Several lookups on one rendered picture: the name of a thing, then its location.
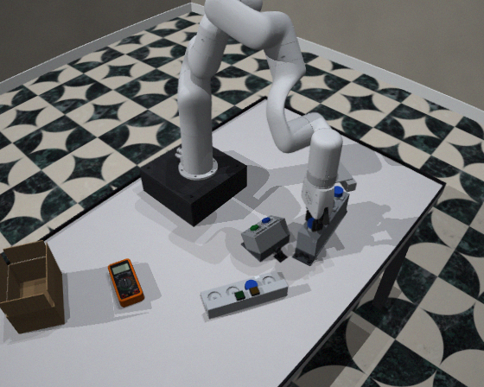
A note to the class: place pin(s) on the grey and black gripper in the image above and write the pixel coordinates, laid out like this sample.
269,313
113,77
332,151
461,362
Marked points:
319,202

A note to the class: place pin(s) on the black table edge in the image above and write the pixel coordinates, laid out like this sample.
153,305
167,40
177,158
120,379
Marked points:
71,220

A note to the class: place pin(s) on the orange digital multimeter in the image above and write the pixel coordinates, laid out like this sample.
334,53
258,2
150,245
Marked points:
125,283

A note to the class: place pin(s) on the brown cardboard box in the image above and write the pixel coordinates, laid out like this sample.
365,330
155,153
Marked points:
26,281

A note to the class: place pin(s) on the grey button panel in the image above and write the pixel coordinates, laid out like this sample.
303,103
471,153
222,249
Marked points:
265,237

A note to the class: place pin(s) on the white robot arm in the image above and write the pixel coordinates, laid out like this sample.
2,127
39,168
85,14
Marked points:
272,31

